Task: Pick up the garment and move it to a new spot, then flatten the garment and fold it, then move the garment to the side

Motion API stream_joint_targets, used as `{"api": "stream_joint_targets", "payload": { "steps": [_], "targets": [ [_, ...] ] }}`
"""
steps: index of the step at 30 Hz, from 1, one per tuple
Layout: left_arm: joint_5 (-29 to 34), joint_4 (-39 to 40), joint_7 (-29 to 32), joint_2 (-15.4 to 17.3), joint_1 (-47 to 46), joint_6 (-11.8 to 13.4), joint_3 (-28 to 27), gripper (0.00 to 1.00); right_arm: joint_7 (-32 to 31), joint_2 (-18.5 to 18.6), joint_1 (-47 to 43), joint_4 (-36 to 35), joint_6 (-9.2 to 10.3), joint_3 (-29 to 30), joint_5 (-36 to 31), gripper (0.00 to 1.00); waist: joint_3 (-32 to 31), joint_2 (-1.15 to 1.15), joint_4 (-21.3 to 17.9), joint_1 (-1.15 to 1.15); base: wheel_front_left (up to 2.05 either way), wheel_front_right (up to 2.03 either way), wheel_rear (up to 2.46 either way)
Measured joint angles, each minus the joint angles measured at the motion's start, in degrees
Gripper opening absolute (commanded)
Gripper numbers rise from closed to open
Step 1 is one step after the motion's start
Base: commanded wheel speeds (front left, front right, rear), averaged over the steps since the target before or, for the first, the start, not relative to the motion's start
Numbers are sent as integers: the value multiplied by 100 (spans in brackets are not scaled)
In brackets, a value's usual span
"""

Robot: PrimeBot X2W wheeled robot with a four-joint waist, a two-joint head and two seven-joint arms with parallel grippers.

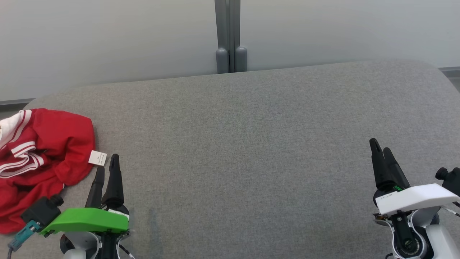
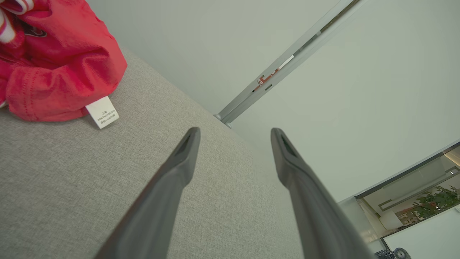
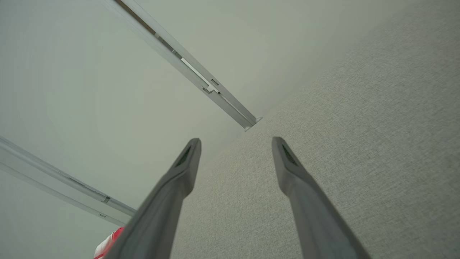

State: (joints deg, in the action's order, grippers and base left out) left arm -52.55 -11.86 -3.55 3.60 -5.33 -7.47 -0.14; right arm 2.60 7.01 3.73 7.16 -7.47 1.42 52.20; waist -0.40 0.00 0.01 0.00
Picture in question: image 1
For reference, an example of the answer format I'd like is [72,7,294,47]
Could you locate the grey fabric sofa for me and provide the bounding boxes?
[0,59,460,259]

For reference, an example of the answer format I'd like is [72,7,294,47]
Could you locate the grey partition post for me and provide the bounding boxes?
[215,0,248,74]

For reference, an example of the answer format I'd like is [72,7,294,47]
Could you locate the red shorts with white band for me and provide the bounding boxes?
[0,178,65,234]

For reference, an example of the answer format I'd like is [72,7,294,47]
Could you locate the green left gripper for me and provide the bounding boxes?
[39,154,130,236]

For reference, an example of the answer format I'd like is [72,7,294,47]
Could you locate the red basketball jersey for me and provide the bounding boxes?
[0,108,107,196]

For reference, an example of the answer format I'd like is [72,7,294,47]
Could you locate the teal-plug left camera cable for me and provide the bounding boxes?
[7,220,42,259]

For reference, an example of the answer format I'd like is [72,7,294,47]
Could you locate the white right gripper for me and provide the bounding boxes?
[369,138,460,216]

